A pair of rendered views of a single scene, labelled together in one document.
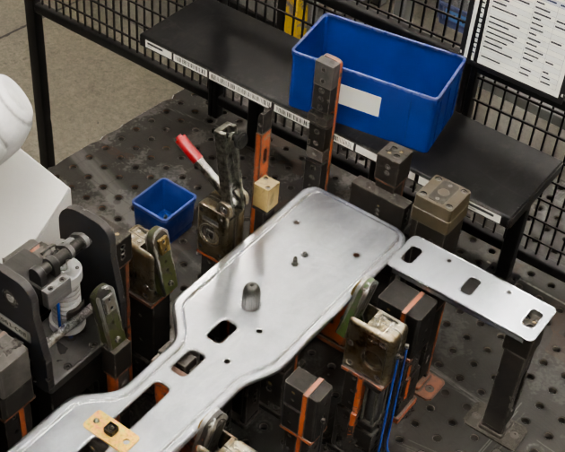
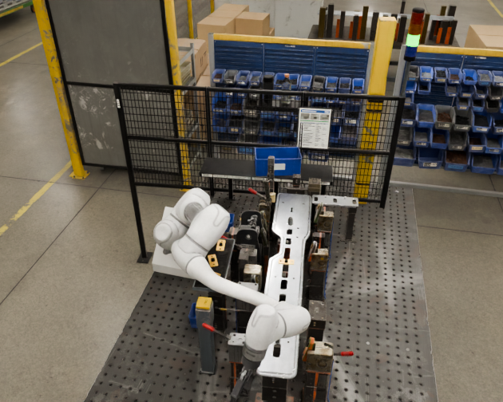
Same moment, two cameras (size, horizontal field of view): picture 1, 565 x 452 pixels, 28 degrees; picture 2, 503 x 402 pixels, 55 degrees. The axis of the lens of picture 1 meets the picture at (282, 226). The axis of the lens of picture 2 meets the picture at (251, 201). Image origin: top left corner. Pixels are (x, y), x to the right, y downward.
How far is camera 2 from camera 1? 1.45 m
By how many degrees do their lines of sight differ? 21
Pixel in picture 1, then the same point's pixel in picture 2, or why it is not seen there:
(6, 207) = not seen: hidden behind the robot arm
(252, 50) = (233, 166)
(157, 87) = (148, 207)
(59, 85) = (113, 218)
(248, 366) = (302, 236)
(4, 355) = (252, 252)
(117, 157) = not seen: hidden behind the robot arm
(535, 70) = (319, 143)
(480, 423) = (345, 238)
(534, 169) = (327, 169)
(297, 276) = (295, 214)
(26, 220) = not seen: hidden behind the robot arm
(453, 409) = (335, 239)
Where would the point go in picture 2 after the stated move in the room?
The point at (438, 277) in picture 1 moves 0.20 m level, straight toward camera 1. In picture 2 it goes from (326, 201) to (338, 219)
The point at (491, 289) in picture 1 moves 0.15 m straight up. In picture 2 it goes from (340, 199) to (342, 179)
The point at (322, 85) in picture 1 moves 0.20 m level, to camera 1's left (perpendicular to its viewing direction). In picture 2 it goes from (271, 164) to (243, 171)
